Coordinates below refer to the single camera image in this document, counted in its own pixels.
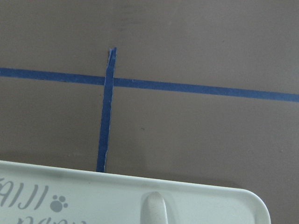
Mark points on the white rectangular tray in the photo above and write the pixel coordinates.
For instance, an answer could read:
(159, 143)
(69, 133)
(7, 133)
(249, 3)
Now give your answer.
(34, 194)

